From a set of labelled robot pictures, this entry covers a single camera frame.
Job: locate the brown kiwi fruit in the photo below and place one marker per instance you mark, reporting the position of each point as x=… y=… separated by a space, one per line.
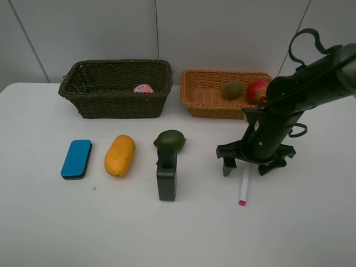
x=232 y=90

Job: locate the red pomegranate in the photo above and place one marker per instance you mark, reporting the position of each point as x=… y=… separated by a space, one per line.
x=256 y=92

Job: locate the dark green pump bottle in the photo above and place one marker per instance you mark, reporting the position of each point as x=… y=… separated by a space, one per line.
x=166 y=172

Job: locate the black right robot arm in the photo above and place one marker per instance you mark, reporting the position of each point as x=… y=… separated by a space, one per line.
x=287 y=98

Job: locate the dark brown wicker basket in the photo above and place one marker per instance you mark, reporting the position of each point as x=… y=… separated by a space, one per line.
x=105 y=88

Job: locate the white pink marker pen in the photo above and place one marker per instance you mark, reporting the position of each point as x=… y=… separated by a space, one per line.
x=244 y=185

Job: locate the yellow mango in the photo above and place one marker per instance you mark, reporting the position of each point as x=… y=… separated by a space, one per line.
x=120 y=155

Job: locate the pink bottle white cap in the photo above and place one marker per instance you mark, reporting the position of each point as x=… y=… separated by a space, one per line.
x=143 y=88

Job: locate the orange wicker basket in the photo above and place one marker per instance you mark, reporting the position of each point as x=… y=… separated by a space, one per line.
x=201 y=92

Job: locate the blue whiteboard eraser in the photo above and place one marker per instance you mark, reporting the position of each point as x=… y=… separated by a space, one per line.
x=76 y=161

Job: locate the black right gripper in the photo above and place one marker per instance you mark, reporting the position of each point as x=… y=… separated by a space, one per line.
x=261 y=143

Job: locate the green lime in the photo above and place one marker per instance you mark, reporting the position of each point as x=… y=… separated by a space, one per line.
x=174 y=138

